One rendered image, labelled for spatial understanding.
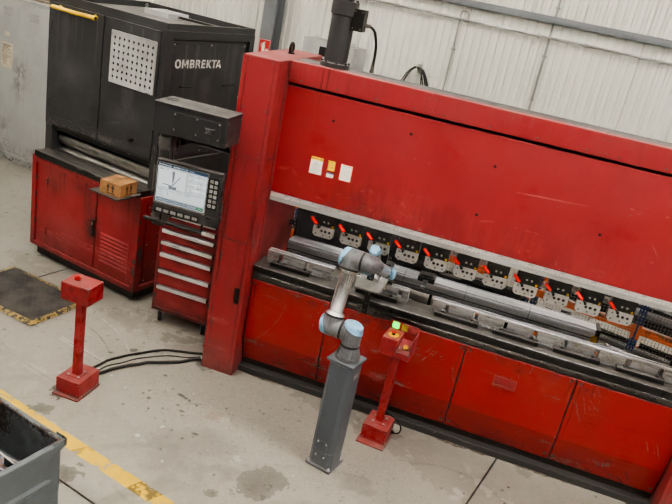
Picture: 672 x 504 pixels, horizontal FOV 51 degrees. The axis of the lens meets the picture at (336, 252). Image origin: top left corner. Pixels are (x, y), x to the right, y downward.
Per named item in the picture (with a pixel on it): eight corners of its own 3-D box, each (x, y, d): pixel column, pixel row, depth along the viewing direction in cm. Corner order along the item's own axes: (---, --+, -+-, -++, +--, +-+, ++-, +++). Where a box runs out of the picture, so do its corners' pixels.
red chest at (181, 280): (148, 322, 567) (160, 206, 531) (179, 299, 613) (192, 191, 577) (204, 340, 557) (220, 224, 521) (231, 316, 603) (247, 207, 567)
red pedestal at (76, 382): (51, 393, 459) (56, 279, 429) (75, 375, 481) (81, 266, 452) (77, 402, 455) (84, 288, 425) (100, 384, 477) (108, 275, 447)
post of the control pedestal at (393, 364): (374, 420, 478) (391, 352, 459) (377, 416, 483) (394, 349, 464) (382, 423, 477) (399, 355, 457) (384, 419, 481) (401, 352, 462)
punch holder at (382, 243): (366, 250, 477) (371, 228, 471) (369, 246, 485) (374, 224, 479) (387, 256, 474) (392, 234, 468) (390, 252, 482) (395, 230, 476)
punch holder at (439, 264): (422, 267, 469) (428, 244, 463) (425, 263, 477) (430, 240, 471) (444, 273, 466) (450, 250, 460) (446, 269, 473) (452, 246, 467)
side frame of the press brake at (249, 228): (200, 366, 522) (243, 52, 439) (247, 321, 599) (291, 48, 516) (230, 376, 517) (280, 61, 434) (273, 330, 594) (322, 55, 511)
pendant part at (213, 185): (151, 211, 451) (156, 157, 438) (160, 206, 462) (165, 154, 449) (215, 229, 443) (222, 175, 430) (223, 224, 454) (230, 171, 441)
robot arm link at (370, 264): (382, 257, 402) (399, 266, 448) (365, 251, 405) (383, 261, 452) (376, 276, 401) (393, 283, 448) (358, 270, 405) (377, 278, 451)
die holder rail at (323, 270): (266, 261, 504) (268, 249, 501) (269, 258, 510) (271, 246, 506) (331, 281, 494) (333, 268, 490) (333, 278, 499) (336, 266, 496)
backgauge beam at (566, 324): (285, 252, 526) (287, 239, 522) (292, 246, 539) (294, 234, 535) (596, 345, 477) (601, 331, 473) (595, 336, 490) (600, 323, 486)
